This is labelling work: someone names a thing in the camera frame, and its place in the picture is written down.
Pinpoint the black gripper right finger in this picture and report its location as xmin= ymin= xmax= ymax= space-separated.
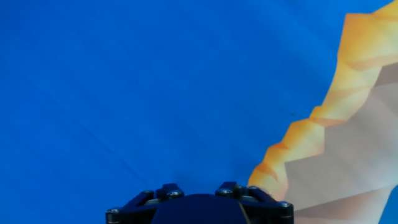
xmin=214 ymin=181 xmax=295 ymax=224

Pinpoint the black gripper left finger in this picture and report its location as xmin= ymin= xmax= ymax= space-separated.
xmin=104 ymin=182 xmax=185 ymax=224

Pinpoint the blue and orange tablecloth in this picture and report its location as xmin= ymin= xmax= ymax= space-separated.
xmin=0 ymin=0 xmax=398 ymax=224

